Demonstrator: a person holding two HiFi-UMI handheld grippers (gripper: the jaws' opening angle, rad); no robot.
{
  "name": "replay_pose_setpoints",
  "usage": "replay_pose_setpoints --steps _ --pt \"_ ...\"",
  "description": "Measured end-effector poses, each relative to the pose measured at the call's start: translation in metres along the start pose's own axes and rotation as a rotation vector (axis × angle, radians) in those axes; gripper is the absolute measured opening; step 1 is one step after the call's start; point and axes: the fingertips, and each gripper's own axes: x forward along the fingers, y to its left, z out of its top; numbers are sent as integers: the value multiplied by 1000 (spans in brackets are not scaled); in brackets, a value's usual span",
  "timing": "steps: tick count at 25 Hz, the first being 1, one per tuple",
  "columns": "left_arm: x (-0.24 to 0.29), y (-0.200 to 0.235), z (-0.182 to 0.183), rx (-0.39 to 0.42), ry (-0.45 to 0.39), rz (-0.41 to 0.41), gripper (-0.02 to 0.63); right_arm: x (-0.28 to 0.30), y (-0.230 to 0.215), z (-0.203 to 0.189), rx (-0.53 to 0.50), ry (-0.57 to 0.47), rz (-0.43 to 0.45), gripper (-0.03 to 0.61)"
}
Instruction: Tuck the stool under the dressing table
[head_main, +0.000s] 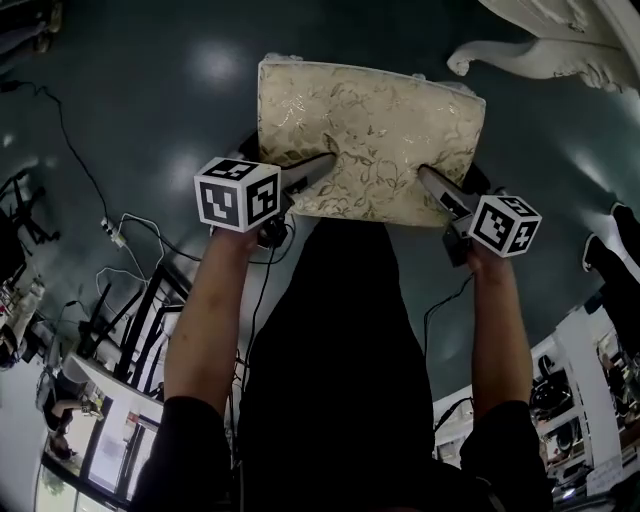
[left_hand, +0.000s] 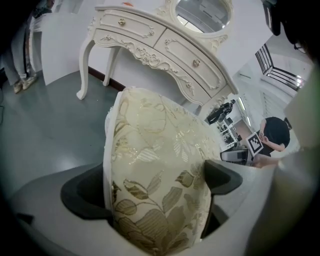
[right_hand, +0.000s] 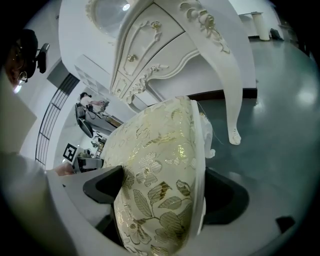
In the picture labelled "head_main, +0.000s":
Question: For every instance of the person's left forearm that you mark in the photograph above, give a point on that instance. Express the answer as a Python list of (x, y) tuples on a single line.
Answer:
[(210, 320)]

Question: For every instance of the cream upholstered stool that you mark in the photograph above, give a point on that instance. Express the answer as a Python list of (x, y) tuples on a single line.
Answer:
[(370, 125)]

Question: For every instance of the person's black clothing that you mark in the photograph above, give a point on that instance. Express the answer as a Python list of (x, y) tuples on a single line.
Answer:
[(340, 375)]

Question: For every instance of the white ornate dressing table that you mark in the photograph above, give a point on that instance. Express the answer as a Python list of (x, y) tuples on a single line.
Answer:
[(550, 55)]

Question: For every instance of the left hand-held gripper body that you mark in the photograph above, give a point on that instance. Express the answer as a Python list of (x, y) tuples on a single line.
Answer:
[(225, 200)]

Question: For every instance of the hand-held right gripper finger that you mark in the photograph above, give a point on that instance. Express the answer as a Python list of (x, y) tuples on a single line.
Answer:
[(434, 181)]

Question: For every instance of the white equipment shelf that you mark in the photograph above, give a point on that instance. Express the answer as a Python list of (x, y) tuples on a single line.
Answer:
[(565, 400)]

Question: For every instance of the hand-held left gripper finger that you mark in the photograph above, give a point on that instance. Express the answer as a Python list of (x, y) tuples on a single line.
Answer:
[(320, 167)]

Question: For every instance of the black office chair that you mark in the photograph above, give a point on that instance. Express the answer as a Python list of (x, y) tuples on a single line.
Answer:
[(10, 250)]

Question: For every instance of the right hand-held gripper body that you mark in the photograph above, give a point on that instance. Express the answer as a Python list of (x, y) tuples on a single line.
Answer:
[(505, 227)]

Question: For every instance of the white power strip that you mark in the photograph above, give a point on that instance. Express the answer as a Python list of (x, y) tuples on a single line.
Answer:
[(113, 232)]

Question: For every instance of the black metal table frame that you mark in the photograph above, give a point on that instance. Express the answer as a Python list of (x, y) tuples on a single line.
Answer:
[(145, 320)]

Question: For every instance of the person's right forearm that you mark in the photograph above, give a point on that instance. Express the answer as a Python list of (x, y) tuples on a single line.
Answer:
[(500, 340)]

